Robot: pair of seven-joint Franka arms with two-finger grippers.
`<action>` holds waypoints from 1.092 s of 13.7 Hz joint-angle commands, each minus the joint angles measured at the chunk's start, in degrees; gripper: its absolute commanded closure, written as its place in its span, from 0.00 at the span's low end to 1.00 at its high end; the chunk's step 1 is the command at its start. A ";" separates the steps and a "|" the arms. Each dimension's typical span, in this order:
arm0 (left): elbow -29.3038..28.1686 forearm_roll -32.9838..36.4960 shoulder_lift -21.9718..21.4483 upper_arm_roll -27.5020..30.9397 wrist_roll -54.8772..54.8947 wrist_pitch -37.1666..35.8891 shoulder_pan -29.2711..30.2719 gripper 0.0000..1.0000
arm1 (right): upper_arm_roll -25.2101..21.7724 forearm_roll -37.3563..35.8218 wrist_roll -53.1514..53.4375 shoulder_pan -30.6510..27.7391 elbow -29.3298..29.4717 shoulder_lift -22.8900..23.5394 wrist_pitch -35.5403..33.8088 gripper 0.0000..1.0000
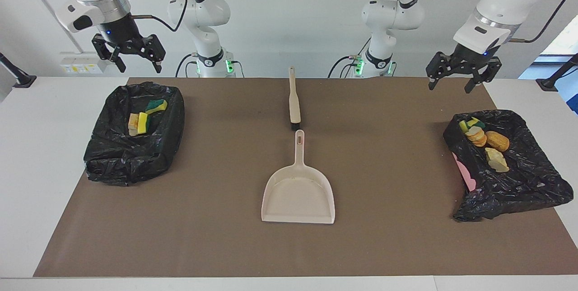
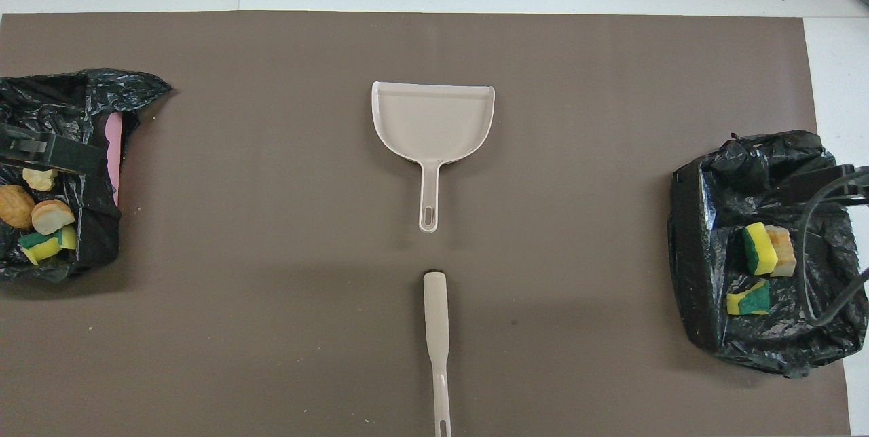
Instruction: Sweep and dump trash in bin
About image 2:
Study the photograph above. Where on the small toy croissant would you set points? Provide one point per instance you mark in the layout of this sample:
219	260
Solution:
39	178
51	216

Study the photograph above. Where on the brown toy bread roll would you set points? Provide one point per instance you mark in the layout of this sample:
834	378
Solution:
13	206

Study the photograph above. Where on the long toy croissant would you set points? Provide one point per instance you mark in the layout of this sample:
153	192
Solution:
785	252

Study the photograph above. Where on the blocky yellow sponge piece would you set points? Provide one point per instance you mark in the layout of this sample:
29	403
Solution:
759	249

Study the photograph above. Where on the green and yellow sponge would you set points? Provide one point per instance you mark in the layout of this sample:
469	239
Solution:
46	245

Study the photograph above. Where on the wavy yellow sponge piece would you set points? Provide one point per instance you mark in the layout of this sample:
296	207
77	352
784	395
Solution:
749	298

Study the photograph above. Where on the beige plastic dustpan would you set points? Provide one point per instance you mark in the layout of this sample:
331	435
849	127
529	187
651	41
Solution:
431	121

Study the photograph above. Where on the beige hand brush black bristles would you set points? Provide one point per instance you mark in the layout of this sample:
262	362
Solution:
436	328

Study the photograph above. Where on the pink plastic bin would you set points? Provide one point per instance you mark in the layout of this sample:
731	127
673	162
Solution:
113	152

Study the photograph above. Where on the black trash bag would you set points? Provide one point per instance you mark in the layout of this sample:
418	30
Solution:
706	254
88	206

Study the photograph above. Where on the brown table mat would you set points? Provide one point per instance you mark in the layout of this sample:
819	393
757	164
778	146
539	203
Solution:
271	288

